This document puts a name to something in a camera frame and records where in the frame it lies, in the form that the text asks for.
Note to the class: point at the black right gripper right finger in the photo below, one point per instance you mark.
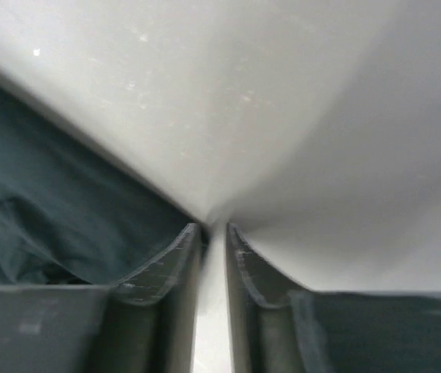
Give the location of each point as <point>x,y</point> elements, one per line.
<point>278,325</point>

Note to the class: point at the black t shirt flower print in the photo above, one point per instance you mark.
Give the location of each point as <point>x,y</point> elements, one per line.
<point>67,215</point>

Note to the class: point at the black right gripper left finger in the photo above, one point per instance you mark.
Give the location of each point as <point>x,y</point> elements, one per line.
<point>143,323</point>

